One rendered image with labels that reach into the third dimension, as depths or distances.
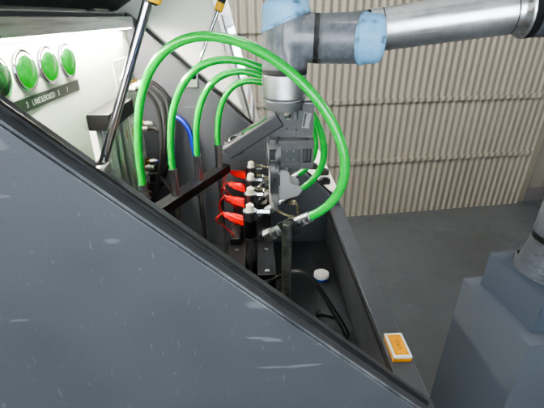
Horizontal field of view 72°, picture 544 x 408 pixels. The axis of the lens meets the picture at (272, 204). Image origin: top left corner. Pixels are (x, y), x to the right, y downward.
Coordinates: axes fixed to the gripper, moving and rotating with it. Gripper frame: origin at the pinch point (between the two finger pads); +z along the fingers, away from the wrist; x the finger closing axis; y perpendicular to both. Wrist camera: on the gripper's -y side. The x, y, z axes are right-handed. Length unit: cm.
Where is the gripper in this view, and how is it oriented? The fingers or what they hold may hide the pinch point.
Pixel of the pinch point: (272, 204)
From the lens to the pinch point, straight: 73.5
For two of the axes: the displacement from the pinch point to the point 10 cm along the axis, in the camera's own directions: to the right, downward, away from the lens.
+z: 0.0, 8.9, 4.5
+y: 10.0, -0.2, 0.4
